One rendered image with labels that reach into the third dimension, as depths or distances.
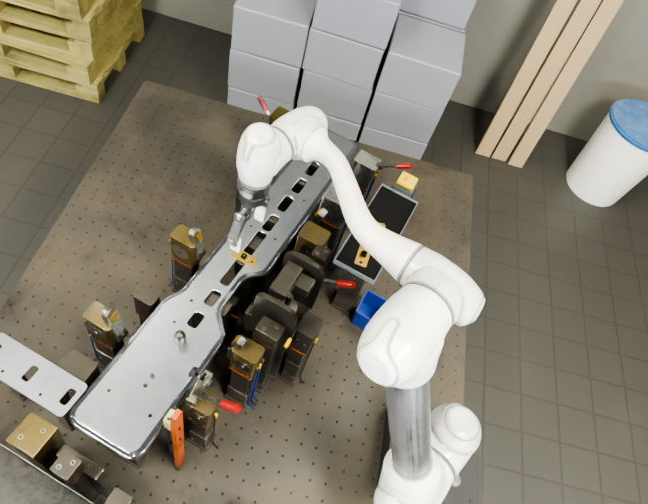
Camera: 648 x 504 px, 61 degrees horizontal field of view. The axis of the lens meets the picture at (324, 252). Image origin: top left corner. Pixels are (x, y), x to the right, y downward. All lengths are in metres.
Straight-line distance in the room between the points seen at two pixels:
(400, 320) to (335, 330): 0.97
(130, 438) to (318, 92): 2.15
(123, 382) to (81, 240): 0.76
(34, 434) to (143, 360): 0.31
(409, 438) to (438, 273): 0.40
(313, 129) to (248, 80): 1.79
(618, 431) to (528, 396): 0.49
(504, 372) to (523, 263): 0.76
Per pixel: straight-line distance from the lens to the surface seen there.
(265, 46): 3.03
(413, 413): 1.27
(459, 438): 1.61
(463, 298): 1.18
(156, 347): 1.62
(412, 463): 1.44
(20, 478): 1.53
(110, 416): 1.56
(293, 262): 1.59
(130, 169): 2.39
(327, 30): 2.90
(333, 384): 1.95
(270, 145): 1.33
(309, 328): 1.58
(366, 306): 2.11
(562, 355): 3.31
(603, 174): 3.98
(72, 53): 3.61
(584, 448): 3.16
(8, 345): 1.69
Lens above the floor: 2.48
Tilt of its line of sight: 54 degrees down
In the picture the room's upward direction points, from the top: 20 degrees clockwise
